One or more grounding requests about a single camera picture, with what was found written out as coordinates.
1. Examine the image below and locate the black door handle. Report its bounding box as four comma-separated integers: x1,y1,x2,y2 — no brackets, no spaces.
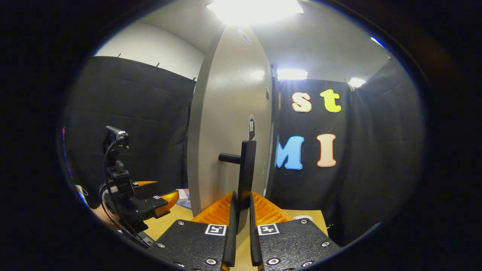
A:
219,140,257,236

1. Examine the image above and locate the grey cabinet door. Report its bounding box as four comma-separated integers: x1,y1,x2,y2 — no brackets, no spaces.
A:
187,24,275,219

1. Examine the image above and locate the black backdrop cloth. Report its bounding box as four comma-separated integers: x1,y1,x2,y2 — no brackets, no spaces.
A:
62,56,425,245

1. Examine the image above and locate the large ceiling light panel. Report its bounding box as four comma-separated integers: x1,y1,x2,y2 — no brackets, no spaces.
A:
206,0,304,26

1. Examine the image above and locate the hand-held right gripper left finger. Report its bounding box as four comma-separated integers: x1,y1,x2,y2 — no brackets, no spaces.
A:
149,191,238,271

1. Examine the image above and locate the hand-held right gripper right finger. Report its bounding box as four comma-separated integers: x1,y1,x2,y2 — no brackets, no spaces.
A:
249,192,341,271

